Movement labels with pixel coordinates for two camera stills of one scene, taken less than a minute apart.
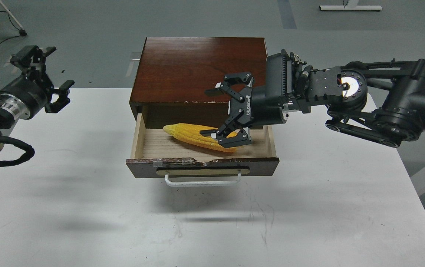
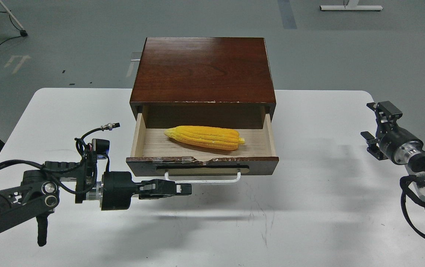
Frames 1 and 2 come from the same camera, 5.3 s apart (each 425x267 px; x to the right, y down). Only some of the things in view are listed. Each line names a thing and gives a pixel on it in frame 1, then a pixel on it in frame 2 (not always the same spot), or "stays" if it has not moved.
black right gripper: [254, 105] -> [397, 144]
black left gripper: [26, 96] -> [118, 187]
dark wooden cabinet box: [174, 73] stays
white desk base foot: [350, 7] stays
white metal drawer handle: [168, 183] stays
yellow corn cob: [192, 132] stays
